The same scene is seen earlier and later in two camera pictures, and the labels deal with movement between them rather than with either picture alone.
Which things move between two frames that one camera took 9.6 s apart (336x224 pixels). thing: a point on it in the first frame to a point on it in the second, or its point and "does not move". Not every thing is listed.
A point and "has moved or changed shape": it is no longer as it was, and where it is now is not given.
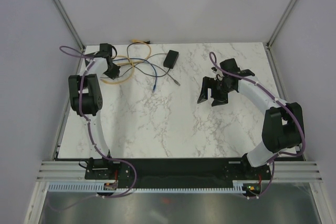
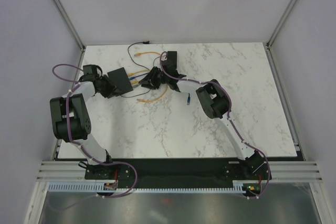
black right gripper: [209, 83] to [151, 74]
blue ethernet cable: [144, 60] to [133, 77]
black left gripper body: [113, 72] to [106, 87]
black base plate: [172, 172] does not move
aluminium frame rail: [282, 170] does not move
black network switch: [171, 59] has moved or changed shape
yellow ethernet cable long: [131, 62] to [136, 82]
